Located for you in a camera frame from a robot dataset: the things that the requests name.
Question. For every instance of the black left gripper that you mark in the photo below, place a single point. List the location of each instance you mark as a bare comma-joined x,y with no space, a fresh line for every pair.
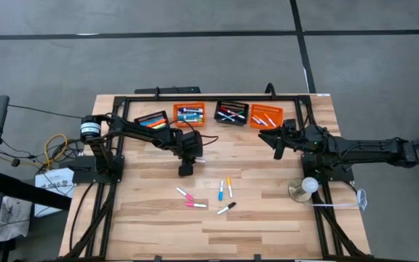
189,143

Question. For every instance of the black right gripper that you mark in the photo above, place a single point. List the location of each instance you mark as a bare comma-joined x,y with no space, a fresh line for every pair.
297,138

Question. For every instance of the bright green Expo marker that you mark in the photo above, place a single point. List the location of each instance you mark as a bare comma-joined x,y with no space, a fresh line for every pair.
191,120

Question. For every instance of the purple cap white marker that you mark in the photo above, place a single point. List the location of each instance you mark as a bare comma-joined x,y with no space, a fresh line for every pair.
256,120

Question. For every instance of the teal Expo marker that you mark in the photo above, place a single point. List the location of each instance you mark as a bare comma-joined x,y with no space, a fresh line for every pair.
195,117

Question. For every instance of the blue Expo marker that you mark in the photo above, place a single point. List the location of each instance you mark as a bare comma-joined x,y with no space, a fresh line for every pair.
189,114

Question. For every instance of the yellow-green Sharpie highlighter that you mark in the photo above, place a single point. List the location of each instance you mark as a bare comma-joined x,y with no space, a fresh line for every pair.
161,126

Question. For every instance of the orange highlighter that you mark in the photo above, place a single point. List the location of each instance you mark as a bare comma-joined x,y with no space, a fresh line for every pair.
156,124

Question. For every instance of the green cap slim marker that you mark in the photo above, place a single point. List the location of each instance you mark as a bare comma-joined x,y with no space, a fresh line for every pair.
239,117

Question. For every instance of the purple slim marker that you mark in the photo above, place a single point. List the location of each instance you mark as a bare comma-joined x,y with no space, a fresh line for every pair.
226,117

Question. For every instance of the blue Sharpie highlighter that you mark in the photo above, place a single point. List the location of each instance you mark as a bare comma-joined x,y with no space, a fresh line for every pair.
149,122

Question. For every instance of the red slim marker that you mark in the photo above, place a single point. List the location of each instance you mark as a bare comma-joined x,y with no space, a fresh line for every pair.
232,113

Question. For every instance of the blue cap white marker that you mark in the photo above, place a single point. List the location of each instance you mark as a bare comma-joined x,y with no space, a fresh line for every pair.
221,191

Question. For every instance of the yellow cap white marker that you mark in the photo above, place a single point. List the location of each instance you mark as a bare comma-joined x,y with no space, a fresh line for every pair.
229,187

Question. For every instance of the black cap white marker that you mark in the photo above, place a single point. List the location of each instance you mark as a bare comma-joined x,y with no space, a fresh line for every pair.
226,208

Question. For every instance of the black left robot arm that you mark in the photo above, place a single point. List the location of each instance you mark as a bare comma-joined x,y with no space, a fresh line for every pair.
136,132

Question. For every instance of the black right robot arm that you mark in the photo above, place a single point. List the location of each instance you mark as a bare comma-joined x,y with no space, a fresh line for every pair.
369,149

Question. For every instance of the orange plastic basket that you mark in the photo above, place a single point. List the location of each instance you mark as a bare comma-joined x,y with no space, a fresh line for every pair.
267,108
189,124

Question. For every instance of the black plastic basket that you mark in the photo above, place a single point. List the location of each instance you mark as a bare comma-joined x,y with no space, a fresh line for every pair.
218,105
147,117

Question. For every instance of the black arched clamp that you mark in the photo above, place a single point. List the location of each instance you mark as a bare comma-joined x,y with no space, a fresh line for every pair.
270,88

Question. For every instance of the black power strip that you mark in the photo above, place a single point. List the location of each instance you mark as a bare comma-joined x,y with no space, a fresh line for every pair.
166,90

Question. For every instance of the white bulb table lamp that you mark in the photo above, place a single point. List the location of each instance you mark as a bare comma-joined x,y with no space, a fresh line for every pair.
309,185

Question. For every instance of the white printed paper sheet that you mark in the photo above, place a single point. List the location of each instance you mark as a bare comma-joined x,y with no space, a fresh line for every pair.
55,182

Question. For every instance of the white printed cloth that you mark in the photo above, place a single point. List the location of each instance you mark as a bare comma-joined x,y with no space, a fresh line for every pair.
13,218

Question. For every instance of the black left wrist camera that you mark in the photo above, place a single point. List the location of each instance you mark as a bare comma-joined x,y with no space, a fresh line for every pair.
186,170

